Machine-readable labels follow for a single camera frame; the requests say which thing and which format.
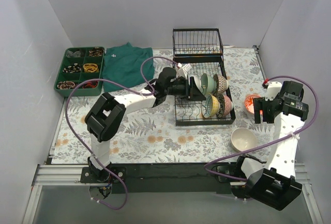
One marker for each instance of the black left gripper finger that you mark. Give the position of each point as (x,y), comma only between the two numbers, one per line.
(196,94)
(192,83)

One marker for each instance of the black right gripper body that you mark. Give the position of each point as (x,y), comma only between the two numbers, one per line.
(267,108)

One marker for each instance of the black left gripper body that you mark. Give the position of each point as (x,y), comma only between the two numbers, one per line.
(190,88)

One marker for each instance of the pale green ceramic bowl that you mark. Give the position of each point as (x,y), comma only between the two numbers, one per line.
(208,84)

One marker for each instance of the yellow sun patterned bowl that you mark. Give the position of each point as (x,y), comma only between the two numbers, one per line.
(211,106)

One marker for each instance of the orange floral patterned bowl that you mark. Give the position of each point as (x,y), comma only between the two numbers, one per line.
(248,102)

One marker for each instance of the black leaf patterned bowl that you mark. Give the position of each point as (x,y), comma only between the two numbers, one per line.
(226,106)

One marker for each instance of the brown diamond patterned bowl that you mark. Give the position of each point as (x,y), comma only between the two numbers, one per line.
(222,84)

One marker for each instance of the cream bowl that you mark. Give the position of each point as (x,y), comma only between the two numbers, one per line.
(243,139)

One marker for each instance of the white bowl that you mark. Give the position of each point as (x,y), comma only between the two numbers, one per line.
(197,81)

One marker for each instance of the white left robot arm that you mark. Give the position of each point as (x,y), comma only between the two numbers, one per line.
(106,115)

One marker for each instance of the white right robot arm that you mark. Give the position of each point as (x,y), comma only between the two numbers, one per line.
(273,183)

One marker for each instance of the floral patterned table mat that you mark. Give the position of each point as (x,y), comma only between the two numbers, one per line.
(150,135)

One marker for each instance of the dark green folded cloth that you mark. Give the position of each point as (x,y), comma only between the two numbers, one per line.
(127,65)

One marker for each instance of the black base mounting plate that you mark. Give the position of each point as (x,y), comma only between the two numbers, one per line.
(162,177)

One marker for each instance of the green compartment organizer tray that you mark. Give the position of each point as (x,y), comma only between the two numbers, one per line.
(79,66)

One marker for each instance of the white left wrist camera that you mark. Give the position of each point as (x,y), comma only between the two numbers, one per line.
(183,69)

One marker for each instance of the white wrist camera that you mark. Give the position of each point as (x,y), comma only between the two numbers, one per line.
(272,89)
(183,69)

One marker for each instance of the black wire dish rack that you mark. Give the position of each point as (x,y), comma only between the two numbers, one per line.
(190,112)

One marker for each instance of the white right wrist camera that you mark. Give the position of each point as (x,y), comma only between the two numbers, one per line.
(272,89)

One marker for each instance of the black upright wire basket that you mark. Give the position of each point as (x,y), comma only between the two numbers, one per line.
(197,45)

